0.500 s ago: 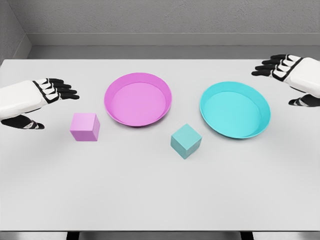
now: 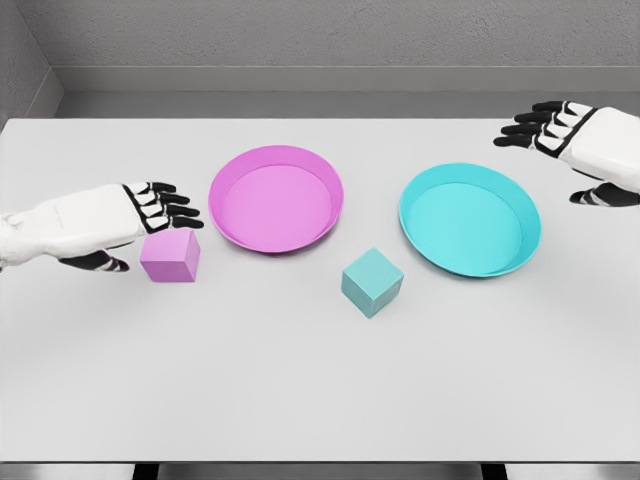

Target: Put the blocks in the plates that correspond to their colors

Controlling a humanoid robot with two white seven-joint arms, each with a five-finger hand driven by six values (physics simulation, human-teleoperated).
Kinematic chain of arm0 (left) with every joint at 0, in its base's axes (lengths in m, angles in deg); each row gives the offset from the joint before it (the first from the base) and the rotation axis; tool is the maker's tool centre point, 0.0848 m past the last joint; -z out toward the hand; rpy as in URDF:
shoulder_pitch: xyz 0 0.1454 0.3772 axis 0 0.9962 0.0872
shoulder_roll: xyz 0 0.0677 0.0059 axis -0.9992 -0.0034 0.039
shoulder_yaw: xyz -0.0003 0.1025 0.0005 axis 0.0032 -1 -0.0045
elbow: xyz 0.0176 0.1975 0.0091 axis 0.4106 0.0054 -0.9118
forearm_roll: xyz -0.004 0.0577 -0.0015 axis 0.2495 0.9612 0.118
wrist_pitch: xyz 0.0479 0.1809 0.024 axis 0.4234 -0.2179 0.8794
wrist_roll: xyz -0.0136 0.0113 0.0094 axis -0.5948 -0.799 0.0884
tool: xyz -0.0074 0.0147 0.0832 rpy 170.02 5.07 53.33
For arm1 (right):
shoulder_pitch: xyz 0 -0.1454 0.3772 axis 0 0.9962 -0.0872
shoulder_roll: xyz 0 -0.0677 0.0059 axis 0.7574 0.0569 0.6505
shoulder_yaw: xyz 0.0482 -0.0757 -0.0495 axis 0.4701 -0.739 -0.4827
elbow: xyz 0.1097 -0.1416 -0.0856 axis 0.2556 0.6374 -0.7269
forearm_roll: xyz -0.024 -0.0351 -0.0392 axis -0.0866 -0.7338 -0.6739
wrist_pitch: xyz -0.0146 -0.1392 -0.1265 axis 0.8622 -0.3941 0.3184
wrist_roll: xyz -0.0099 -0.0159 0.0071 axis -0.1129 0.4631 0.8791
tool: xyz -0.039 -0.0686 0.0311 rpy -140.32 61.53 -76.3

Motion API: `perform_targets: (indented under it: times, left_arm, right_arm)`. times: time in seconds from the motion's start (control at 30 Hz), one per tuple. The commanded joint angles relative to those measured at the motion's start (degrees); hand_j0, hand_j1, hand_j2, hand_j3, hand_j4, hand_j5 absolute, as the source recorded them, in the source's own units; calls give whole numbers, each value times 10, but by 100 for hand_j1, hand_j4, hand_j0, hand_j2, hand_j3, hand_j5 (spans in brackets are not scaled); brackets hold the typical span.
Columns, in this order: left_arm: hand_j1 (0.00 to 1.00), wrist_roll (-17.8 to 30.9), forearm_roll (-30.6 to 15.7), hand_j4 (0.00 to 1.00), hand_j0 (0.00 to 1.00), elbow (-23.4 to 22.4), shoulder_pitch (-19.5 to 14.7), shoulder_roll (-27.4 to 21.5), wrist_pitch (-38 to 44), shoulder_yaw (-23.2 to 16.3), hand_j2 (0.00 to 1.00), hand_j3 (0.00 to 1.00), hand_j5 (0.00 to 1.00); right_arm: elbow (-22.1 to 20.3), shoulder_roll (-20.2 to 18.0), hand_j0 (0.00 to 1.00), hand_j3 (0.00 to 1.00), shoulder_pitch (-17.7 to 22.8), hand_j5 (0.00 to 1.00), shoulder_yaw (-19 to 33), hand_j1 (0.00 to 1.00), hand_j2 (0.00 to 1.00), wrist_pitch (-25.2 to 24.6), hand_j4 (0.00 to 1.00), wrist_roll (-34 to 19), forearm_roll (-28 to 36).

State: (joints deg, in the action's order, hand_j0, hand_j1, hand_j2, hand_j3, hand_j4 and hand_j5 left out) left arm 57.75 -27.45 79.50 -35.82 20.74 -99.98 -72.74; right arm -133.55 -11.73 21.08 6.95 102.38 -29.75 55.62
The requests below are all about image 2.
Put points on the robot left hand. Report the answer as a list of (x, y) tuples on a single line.
[(95, 217)]

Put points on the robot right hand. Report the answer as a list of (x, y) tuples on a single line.
[(605, 145)]

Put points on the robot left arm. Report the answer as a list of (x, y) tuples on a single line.
[(17, 237)]

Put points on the pink block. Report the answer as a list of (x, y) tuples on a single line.
[(170, 256)]

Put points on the cyan plate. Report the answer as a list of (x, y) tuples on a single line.
[(470, 218)]

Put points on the pink plate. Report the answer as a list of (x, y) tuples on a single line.
[(276, 200)]

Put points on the teal block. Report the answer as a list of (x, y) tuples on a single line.
[(372, 282)]

